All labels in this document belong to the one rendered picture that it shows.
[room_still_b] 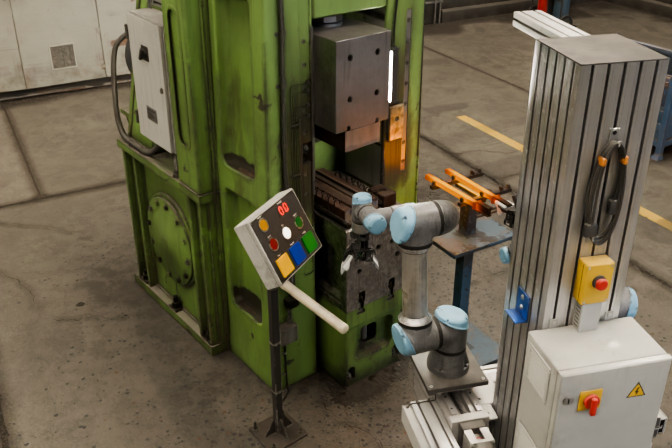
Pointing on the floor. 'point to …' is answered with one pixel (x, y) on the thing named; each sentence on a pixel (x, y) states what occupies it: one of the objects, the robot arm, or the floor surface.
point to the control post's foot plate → (290, 433)
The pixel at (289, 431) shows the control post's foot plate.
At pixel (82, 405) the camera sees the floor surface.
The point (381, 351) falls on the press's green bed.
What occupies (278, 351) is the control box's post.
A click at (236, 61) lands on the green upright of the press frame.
